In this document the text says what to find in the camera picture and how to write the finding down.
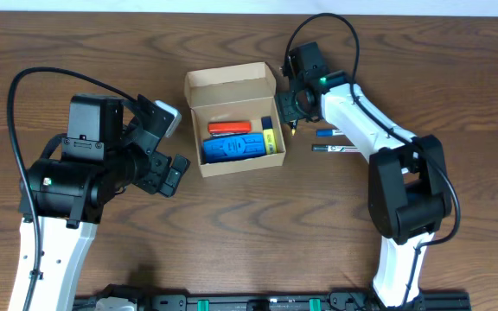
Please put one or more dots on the brown cardboard box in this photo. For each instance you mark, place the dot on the brown cardboard box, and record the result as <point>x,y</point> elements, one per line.
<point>241,93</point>

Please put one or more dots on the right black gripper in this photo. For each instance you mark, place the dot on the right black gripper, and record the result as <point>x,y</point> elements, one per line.
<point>287,107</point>

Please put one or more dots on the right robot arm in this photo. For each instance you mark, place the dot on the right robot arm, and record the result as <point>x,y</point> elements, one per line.
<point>408,193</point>

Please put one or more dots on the blue whiteboard marker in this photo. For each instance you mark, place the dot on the blue whiteboard marker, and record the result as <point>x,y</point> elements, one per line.
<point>328,132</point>

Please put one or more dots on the orange highlighter pen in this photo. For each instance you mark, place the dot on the orange highlighter pen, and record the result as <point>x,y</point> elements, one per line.
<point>229,128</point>

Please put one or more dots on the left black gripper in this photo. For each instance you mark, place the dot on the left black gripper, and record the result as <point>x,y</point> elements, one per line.
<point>156,171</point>

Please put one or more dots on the yellow highlighter pen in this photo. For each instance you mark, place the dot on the yellow highlighter pen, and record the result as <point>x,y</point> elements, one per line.
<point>269,136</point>

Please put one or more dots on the blue plastic stapler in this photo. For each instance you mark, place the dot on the blue plastic stapler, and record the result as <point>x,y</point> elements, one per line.
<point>234,148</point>

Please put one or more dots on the black whiteboard marker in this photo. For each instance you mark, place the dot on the black whiteboard marker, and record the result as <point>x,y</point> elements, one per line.
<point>334,148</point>

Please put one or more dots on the correction tape dispenser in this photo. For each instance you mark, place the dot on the correction tape dispenser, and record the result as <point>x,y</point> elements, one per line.
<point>293,127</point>

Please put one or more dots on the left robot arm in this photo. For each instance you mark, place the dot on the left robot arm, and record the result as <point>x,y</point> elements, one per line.
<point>110,144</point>

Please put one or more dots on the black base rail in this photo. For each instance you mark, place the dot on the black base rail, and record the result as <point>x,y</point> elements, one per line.
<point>122,297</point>

